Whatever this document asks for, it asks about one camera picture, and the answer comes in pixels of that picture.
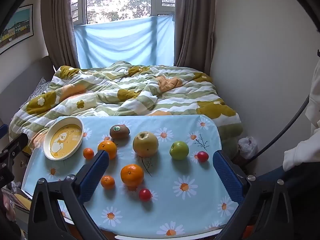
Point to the wall poster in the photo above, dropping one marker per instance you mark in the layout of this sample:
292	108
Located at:
17	27

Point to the small mandarin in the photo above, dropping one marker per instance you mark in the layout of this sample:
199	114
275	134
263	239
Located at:
88	153
108	182

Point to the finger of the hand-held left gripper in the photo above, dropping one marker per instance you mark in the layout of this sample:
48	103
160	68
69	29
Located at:
15	145
2	130

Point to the brown curtain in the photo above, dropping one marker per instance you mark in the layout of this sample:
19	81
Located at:
60	30
195	30

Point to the window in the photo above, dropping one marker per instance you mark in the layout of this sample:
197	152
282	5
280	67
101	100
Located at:
120	0

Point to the medium orange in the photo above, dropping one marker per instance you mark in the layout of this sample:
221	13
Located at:
108	147

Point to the brown kiwi with green sticker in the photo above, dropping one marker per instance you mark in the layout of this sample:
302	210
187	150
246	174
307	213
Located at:
120	133

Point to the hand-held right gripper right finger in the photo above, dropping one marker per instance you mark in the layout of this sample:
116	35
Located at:
227	177

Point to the light blue daisy tablecloth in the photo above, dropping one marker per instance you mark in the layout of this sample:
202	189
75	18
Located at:
175	205

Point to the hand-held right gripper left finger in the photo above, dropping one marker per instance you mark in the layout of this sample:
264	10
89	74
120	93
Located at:
95	172

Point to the large orange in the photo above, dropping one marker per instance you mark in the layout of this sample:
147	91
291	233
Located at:
132	176

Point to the white plastic bag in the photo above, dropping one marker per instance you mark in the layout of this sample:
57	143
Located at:
247	146

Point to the large yellow-brown apple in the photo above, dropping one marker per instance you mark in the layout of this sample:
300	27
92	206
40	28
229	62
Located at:
145	145

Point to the grey patterned bed sheet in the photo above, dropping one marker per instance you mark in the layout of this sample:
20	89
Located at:
37	90

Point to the person's white sweater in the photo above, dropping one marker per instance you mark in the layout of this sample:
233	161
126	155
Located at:
313	97

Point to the cream bowl with bear print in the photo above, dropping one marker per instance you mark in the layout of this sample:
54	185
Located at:
65	140

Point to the green striped floral blanket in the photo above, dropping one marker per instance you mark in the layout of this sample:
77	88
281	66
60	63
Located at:
125	90

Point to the light blue window cloth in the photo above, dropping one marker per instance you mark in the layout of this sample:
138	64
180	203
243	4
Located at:
120	42

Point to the red cherry tomato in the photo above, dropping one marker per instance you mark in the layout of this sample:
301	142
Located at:
202	156
145	195

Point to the green apple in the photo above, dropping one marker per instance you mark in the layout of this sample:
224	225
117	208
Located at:
179	151

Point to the bed headboard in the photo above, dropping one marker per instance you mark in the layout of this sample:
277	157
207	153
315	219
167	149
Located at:
22	75

